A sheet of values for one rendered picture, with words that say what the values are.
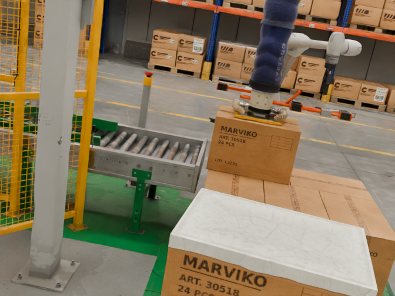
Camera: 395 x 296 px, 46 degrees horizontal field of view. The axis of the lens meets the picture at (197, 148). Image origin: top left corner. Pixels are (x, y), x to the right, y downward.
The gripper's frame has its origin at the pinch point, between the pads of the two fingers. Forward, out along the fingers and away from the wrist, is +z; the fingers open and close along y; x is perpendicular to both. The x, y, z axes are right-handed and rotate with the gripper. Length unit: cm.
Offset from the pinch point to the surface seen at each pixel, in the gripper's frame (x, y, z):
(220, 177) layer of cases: -60, 32, 67
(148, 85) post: -134, -46, 28
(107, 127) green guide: -158, -20, 63
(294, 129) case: -15.6, 16.5, 27.0
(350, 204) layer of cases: 30, 34, 67
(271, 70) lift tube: -39.3, 10.8, -9.2
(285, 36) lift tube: -34.8, 8.8, -33.3
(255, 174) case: -36, 20, 64
